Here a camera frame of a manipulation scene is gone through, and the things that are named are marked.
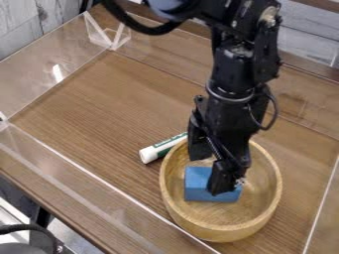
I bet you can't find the clear acrylic corner bracket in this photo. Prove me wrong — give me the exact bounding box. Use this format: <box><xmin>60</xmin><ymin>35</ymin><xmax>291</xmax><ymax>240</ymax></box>
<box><xmin>84</xmin><ymin>12</ymin><xmax>131</xmax><ymax>51</ymax></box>

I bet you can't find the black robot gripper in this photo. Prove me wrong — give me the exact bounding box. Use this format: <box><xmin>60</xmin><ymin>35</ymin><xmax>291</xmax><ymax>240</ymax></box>
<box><xmin>189</xmin><ymin>85</ymin><xmax>270</xmax><ymax>196</ymax></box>

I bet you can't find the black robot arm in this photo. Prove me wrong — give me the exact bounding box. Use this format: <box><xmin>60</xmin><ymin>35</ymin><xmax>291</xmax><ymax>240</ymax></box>
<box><xmin>102</xmin><ymin>0</ymin><xmax>282</xmax><ymax>195</ymax></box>

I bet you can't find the black cable at corner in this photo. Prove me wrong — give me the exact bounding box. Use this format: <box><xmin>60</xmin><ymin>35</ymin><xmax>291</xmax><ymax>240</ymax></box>
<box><xmin>0</xmin><ymin>221</ymin><xmax>48</xmax><ymax>254</ymax></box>

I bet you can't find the black metal mount base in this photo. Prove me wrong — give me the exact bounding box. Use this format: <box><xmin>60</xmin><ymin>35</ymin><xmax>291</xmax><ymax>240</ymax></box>
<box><xmin>0</xmin><ymin>225</ymin><xmax>74</xmax><ymax>254</ymax></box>

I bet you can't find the brown wooden bowl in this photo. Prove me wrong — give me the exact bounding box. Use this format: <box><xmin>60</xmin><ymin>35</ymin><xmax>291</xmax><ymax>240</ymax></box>
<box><xmin>159</xmin><ymin>140</ymin><xmax>282</xmax><ymax>242</ymax></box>

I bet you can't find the green and white marker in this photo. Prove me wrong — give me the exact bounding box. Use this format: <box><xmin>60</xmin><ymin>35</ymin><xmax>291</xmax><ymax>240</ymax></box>
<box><xmin>139</xmin><ymin>133</ymin><xmax>189</xmax><ymax>164</ymax></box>

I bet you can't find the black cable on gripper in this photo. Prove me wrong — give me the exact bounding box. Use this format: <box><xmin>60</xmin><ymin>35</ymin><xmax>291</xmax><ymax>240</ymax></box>
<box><xmin>247</xmin><ymin>92</ymin><xmax>281</xmax><ymax>131</ymax></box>

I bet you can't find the blue rectangular block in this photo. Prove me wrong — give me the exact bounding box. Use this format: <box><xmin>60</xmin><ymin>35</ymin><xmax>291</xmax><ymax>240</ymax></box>
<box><xmin>185</xmin><ymin>166</ymin><xmax>243</xmax><ymax>202</ymax></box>

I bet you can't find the clear acrylic barrier wall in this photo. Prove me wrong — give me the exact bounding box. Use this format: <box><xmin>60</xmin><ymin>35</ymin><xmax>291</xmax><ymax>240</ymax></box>
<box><xmin>0</xmin><ymin>112</ymin><xmax>221</xmax><ymax>254</ymax></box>

